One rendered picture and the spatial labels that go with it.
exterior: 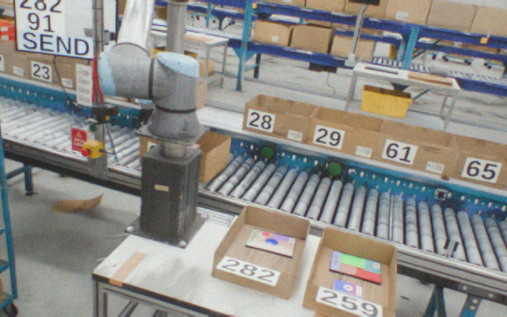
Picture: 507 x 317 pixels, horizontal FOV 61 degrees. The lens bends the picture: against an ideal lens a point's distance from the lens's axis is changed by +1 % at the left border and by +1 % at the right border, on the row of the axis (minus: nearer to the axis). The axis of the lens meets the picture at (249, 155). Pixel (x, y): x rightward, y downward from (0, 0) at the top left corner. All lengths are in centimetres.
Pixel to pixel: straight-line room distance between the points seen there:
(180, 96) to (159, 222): 51
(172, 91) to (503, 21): 589
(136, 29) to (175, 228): 76
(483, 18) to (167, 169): 584
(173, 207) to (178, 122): 34
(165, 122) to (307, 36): 532
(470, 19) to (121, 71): 587
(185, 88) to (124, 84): 20
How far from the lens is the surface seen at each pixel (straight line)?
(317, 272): 167
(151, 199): 169
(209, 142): 240
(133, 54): 157
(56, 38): 235
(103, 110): 214
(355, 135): 242
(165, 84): 151
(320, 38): 668
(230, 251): 168
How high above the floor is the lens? 174
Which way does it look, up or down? 23 degrees down
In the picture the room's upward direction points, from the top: 8 degrees clockwise
